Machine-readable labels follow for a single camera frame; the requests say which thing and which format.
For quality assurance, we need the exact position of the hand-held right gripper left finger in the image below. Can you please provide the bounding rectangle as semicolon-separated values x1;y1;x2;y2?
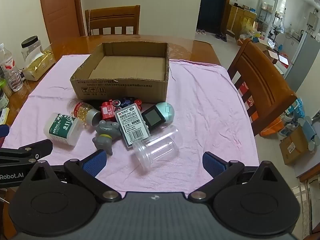
29;149;122;203

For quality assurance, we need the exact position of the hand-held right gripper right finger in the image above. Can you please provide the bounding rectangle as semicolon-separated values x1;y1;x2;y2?
188;151;283;203

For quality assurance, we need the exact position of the white bottle with green label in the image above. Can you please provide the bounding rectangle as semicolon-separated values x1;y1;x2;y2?
44;112;83;146

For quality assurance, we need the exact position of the grey toy animal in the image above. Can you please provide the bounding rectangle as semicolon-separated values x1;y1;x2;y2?
92;120;121;155

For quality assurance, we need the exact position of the clear bottle of yellow capsules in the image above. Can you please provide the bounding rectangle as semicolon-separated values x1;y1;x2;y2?
67;99;101;127

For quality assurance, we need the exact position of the black digital timer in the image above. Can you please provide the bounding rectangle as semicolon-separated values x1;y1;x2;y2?
142;106;164;132

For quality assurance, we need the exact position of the cardboard box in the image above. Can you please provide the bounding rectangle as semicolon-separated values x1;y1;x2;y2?
279;125;311;165
69;42;170;103

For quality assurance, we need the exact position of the small jar with green lid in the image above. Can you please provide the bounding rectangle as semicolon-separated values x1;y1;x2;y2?
0;79;13;98

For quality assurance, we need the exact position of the red toy train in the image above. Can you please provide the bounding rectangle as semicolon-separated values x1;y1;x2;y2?
99;99;123;122

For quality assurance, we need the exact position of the clear plastic jar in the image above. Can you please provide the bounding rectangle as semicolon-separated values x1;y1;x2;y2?
132;126;183;169

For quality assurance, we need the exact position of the plastic water bottle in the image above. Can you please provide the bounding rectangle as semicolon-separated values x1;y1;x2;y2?
0;43;24;92

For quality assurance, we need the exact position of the pink cloth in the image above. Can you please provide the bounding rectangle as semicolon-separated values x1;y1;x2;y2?
1;54;260;198

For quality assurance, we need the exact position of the dark blue dotted toy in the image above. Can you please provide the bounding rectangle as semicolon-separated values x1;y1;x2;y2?
120;96;137;108

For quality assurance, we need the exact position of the teal egg-shaped toy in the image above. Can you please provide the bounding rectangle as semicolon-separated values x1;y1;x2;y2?
156;102;175;124

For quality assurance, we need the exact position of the gold tissue packet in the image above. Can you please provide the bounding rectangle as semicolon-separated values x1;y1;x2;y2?
22;51;56;81

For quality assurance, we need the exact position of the red gift box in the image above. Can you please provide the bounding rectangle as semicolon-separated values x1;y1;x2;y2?
237;82;256;110

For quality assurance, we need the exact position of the cardboard box on floor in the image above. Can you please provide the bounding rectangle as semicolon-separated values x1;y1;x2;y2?
279;125;311;165

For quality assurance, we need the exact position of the clear jar with black lid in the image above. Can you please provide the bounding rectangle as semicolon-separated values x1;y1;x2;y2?
21;37;42;63

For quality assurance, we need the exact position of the wooden chair with grooved back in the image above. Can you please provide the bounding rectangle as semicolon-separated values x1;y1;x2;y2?
227;39;298;137

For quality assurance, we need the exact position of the brown wooden door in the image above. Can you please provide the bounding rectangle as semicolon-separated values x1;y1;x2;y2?
39;0;87;43

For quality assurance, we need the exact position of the grey refrigerator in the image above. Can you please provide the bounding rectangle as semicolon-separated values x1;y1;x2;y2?
285;30;320;93

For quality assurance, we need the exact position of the yellow plastic bag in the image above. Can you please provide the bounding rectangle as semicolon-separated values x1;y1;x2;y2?
240;17;260;39

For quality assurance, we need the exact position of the wooden chair with slatted back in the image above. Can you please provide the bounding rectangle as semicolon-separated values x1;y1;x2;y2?
84;5;141;36

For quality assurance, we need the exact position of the wooden cabinet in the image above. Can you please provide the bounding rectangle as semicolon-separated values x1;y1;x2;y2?
227;4;258;40

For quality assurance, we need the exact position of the dark doorway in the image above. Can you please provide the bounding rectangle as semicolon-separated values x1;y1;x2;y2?
197;0;233;34

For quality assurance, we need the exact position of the metal storage shelf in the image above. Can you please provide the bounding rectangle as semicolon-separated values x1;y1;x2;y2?
257;0;278;40

